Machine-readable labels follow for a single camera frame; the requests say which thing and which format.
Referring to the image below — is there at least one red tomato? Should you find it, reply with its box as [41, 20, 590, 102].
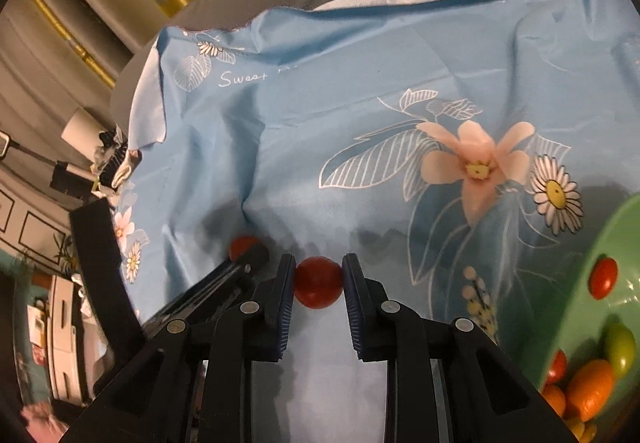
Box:
[294, 257, 344, 310]
[588, 257, 618, 300]
[544, 349, 567, 385]
[228, 235, 260, 261]

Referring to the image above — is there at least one large orange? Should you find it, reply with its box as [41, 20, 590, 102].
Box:
[565, 359, 615, 423]

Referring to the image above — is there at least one light blue floral cloth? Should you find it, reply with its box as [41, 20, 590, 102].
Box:
[109, 0, 640, 443]

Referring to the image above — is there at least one small orange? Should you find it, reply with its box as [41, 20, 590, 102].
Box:
[541, 383, 566, 418]

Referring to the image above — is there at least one green lemon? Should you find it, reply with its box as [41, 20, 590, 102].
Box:
[603, 323, 637, 379]

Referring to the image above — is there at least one white paper roll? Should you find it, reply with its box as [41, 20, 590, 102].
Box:
[61, 108, 103, 162]

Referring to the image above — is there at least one small yellow-orange fruit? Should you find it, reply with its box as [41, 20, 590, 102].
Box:
[565, 417, 598, 443]

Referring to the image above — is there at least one green plastic bowl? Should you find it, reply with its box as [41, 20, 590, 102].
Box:
[521, 194, 639, 389]

